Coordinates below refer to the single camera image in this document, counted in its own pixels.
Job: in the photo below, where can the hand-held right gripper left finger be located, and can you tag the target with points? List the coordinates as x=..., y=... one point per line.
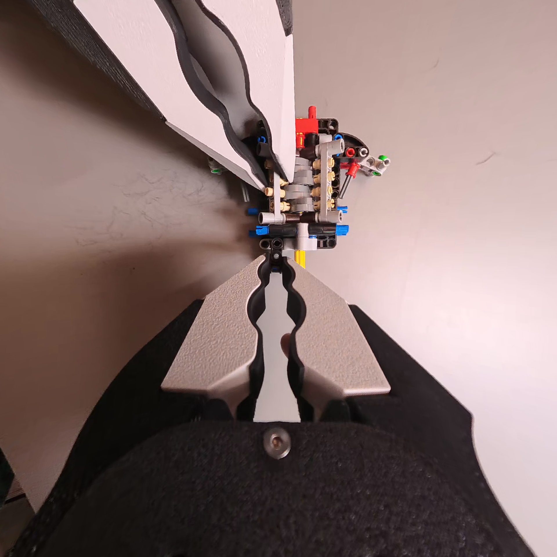
x=213, y=348

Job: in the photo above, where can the black lego beam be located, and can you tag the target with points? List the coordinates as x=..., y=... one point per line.
x=276, y=256

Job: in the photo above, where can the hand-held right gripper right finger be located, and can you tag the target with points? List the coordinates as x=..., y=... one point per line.
x=339, y=348

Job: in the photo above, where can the person's right hand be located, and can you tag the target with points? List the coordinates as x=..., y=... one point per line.
x=285, y=343

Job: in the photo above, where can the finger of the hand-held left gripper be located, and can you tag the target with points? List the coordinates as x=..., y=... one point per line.
x=143, y=56
x=265, y=65

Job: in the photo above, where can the lego car chassis assembly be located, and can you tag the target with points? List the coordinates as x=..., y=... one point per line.
x=313, y=191

